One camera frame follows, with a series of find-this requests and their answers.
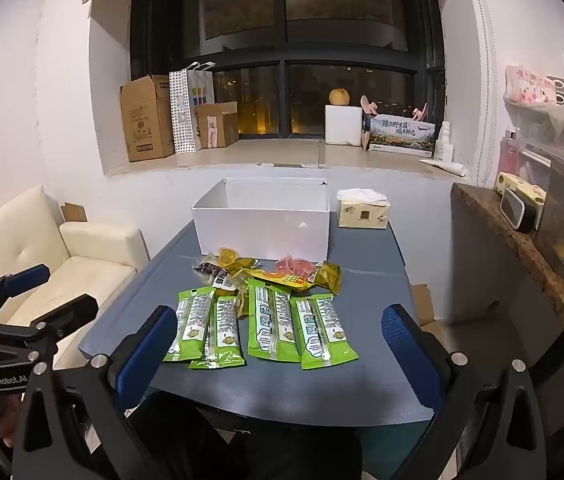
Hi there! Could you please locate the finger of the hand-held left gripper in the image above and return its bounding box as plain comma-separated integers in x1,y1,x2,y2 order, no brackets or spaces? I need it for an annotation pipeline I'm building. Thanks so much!
0,294,99,356
0,263,52,333

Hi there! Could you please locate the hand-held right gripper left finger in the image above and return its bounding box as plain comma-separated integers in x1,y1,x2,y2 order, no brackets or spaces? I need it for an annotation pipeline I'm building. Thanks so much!
12,305,177,480

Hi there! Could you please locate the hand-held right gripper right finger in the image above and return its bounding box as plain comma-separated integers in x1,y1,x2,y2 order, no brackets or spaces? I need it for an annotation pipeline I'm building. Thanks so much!
381,304,547,480

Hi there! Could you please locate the white cardboard box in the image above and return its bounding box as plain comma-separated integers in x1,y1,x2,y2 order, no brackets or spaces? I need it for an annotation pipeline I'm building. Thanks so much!
192,178,331,261

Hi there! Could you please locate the cream leather sofa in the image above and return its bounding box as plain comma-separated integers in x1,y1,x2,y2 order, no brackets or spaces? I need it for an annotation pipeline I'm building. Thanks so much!
0,185,150,366

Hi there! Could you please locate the flat cardboard piece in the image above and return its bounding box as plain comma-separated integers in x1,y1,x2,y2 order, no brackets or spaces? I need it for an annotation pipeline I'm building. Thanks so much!
411,284,435,328

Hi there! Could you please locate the cardboard scrap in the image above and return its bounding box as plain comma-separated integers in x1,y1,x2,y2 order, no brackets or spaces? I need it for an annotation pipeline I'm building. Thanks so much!
62,202,88,223

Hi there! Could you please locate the dark red snack packet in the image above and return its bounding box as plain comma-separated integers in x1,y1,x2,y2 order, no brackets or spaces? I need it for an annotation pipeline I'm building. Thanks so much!
193,260,237,291

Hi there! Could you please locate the green yellow snack packet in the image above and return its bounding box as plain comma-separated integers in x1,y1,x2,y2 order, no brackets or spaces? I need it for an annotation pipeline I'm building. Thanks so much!
314,261,343,295

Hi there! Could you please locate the dark stone counter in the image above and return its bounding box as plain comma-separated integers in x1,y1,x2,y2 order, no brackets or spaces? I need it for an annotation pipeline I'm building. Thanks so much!
450,182,564,411

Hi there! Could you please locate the yellow tissue pack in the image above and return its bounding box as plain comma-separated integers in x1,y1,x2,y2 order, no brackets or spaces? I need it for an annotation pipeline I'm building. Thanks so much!
337,188,391,230

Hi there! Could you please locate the small black screen device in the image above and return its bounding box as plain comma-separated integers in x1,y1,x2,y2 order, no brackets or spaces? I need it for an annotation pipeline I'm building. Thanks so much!
500,189,537,233

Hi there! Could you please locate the white tube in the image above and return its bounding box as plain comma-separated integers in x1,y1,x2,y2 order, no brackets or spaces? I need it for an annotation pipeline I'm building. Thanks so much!
419,157,466,177

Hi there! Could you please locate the large brown cardboard box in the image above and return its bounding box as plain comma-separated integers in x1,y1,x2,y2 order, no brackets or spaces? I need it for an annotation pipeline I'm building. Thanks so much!
121,75,175,163

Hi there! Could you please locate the yellow cheese pattern box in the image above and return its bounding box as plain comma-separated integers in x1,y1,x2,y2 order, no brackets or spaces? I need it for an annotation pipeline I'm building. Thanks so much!
494,171,546,231

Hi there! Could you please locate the white plastic bottle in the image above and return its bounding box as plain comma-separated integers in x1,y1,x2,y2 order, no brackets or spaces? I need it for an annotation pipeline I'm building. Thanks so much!
434,121,455,162

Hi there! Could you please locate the landscape printed box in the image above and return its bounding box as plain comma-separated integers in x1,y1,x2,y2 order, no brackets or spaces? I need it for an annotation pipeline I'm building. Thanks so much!
368,115,436,158

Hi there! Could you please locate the pink bottle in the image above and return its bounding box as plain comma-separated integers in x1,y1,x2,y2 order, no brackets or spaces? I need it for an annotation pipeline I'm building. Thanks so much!
499,129,522,177

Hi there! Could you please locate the dotted white paper bag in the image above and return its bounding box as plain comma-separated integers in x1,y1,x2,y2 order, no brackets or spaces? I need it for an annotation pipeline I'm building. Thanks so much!
169,62,214,155

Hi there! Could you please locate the small open cardboard box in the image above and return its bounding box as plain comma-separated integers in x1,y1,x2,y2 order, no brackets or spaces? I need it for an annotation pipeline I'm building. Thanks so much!
194,101,239,149

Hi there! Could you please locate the white foam box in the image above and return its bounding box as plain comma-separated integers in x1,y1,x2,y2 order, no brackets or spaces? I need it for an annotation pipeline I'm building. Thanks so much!
325,104,364,146

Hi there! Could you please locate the pink floral pouch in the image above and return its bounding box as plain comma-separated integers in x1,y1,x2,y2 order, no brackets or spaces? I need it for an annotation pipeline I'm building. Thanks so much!
505,64,557,106

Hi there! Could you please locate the dark window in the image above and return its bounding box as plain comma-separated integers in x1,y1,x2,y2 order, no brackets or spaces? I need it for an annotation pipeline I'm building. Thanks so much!
129,0,445,141

